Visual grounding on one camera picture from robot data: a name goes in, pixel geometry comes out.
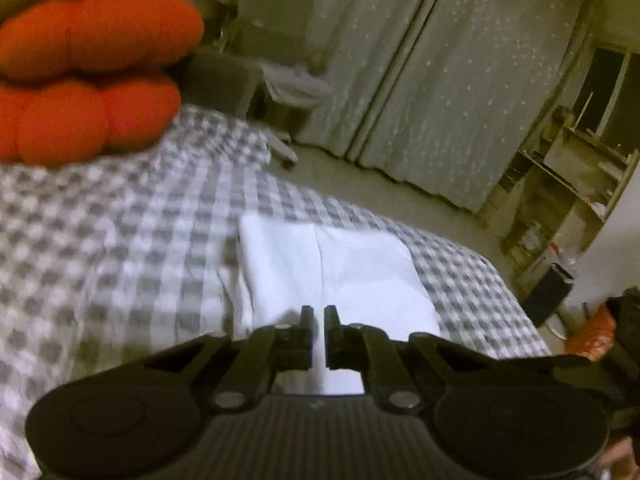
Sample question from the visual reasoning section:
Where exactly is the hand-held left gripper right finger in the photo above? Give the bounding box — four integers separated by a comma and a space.
324, 304, 501, 408

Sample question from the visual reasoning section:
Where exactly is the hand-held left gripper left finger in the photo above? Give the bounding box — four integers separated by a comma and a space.
145, 305, 315, 408

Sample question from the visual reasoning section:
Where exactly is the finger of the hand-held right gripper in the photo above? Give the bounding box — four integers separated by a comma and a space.
500, 354, 593, 378

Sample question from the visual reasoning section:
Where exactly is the white t-shirt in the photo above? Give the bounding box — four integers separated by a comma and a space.
217, 214, 442, 396

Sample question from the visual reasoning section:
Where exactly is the orange plastic bag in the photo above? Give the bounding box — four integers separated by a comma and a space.
565, 305, 618, 361

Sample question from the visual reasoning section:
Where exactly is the black bin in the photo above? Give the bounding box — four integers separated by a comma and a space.
525, 264, 575, 328

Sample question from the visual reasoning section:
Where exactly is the wooden shelf unit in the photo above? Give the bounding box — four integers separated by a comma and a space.
487, 105, 640, 281

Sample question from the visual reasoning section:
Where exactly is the grey checked blanket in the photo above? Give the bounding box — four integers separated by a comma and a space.
0, 105, 551, 480

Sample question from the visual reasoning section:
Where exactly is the grey cloth on chair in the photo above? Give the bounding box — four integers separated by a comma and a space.
257, 60, 333, 111

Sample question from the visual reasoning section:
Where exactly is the star-patterned curtain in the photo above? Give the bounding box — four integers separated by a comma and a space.
357, 0, 593, 213
300, 0, 451, 161

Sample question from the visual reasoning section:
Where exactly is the grey office chair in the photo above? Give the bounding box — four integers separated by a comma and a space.
220, 0, 336, 168

